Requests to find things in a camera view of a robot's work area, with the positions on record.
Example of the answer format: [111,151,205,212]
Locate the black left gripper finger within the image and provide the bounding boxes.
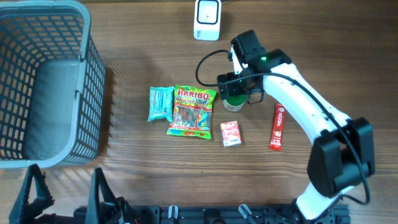
[85,168,120,224]
[8,164,55,224]

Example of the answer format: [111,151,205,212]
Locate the green lidded white jar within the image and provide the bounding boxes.
[223,95,246,112]

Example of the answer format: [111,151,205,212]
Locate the small red white box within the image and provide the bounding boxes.
[220,121,242,147]

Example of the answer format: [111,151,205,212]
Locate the Haribo gummy candy bag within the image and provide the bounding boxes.
[167,85,216,139]

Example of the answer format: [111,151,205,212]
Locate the teal tissue packet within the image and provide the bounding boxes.
[147,86,174,122]

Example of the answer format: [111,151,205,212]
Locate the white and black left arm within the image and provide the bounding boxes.
[9,164,139,224]

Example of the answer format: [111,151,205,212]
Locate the white barcode scanner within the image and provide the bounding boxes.
[193,0,222,41]

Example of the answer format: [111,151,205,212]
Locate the grey plastic shopping basket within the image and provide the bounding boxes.
[1,1,106,169]

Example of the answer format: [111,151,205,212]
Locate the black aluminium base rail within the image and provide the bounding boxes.
[73,204,351,224]

